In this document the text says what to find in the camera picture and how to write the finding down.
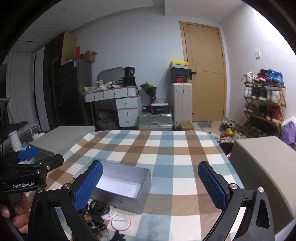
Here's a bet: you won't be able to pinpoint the open cardboard box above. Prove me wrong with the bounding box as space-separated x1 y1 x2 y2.
80 50 98 63

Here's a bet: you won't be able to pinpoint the red-rimmed round badge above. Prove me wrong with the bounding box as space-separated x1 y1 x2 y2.
111 214 131 231

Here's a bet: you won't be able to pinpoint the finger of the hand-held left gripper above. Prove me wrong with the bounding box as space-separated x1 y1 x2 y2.
22 154 64 172
18 148 39 161

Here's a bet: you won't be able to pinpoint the silver flat suitcase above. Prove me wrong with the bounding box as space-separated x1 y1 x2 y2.
137 112 174 131

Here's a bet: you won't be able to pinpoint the black and red box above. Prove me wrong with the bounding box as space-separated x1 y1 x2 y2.
150 103 171 114

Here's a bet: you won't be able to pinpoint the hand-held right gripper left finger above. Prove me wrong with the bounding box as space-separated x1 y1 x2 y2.
26 160 103 241

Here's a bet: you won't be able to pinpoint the yellow shoe box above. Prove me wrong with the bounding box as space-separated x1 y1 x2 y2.
170 60 189 70

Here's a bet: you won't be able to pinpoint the silver cardboard box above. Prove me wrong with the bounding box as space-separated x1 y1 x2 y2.
73 160 152 215

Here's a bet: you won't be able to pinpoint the flat cardboard sheet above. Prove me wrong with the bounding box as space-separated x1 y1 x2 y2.
61 31 77 67

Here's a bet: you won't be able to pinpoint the black shoe box red logo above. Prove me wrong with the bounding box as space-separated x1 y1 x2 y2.
170 75 189 84

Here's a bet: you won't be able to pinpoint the arched grey mirror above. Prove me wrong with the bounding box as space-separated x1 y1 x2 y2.
97 67 125 87

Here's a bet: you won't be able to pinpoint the checkered tablecloth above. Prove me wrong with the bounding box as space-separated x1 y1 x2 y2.
45 130 246 241

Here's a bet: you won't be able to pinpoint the wooden shoe rack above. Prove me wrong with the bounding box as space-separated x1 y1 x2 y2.
243 79 287 138

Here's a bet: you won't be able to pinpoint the black studded bracelet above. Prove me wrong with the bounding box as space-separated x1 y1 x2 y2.
85 220 107 232

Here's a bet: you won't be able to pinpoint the dark wrapped bouquet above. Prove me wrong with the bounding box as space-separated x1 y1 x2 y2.
140 82 158 105

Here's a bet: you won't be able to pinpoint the white curtain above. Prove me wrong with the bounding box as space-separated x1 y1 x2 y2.
6 46 46 131

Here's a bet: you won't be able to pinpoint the dark wardrobe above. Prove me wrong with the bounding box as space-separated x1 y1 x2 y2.
44 32 65 130

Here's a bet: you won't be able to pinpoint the person's left hand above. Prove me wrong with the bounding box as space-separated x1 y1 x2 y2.
0 192 30 235

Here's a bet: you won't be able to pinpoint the black stand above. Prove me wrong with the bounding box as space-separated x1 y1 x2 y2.
0 97 11 167

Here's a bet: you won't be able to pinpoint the purple bag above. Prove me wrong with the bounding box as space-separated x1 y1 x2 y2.
280 119 296 148

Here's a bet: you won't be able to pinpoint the rows of sneakers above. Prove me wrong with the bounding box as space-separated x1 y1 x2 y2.
241 68 284 123

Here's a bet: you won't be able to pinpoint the white vanity desk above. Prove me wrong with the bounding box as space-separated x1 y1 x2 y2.
84 86 142 128

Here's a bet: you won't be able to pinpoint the dark grey refrigerator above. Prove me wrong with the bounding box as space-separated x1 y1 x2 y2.
58 58 93 130

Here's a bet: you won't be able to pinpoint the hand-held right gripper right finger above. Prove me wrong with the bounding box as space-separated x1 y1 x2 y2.
198 161 275 241

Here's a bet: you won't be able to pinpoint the grey shoe box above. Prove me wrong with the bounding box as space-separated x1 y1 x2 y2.
170 67 190 77

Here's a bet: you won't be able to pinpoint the white upright suitcase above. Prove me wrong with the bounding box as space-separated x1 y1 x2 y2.
171 82 193 128

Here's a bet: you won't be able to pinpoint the wooden door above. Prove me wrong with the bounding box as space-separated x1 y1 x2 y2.
179 21 230 122

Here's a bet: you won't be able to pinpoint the grey bedside cabinet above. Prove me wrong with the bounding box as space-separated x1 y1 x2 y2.
29 126 96 155

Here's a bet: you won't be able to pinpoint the black paper bag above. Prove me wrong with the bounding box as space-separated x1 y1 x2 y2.
121 66 137 88

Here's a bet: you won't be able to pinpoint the black hair claw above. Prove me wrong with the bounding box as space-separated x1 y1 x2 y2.
109 232 126 241

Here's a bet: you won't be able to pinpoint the white paper roll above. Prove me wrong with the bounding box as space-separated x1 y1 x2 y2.
9 130 22 151

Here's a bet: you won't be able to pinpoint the pile of floor shoes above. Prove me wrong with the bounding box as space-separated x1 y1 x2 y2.
218 117 246 143

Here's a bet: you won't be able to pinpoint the white round badge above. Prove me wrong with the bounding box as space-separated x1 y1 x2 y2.
102 206 117 220

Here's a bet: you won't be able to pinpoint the desk clutter pile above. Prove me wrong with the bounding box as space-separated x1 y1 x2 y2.
84 80 123 93

